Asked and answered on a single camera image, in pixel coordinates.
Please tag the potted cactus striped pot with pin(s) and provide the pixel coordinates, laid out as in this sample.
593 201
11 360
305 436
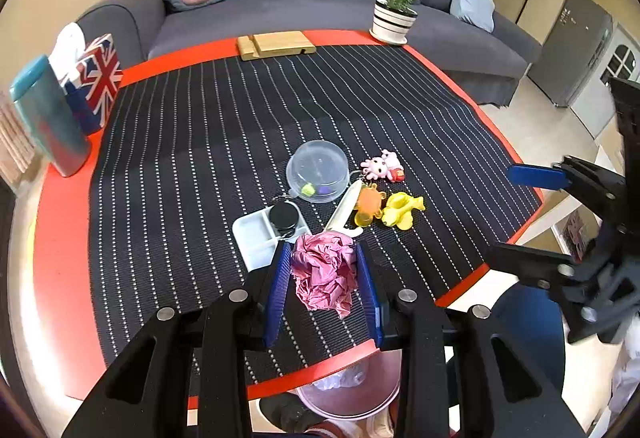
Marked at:
392 20

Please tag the flag print tissue box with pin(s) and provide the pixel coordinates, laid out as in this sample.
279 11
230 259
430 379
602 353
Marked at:
100 78

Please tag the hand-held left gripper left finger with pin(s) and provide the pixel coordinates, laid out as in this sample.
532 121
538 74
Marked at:
276 295

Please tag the wooden phone stand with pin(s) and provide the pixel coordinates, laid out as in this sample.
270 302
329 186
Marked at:
275 43

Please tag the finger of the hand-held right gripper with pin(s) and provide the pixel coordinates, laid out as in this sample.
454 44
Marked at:
535 176
530 265

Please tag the pink paper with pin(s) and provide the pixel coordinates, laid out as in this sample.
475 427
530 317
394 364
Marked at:
322 273

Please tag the clear plastic bowl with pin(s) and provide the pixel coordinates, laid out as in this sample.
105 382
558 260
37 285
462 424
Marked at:
317 163

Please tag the white door arched window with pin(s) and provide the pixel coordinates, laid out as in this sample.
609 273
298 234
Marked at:
600 83

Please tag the black white striped tablecloth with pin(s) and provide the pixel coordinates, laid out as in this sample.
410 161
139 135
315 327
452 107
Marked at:
200 143

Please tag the dark grey sofa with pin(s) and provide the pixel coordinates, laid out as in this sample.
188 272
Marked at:
300 13

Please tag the teal bottle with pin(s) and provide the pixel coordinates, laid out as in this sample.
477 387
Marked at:
47 118

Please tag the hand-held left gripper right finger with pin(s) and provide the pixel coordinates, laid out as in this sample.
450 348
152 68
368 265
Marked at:
371 300

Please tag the white compartment tray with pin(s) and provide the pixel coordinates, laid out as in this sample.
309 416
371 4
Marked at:
255 238

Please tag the person's right leg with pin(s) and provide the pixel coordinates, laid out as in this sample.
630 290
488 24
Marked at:
530 343

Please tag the yellow rubber toy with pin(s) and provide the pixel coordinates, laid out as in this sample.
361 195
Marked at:
400 210

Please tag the person's slipper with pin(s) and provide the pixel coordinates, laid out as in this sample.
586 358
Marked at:
290 413

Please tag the white folding knife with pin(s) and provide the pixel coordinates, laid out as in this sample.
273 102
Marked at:
345 208

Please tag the orange yellow turtle toy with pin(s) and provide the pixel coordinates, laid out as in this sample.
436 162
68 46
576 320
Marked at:
369 203

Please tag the grey refrigerator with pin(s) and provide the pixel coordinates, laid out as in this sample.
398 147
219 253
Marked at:
570 48

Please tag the pink translucent bin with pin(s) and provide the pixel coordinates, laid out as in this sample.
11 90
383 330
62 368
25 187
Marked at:
350 400

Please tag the light blue pillow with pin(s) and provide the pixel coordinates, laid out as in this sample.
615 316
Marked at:
472 5

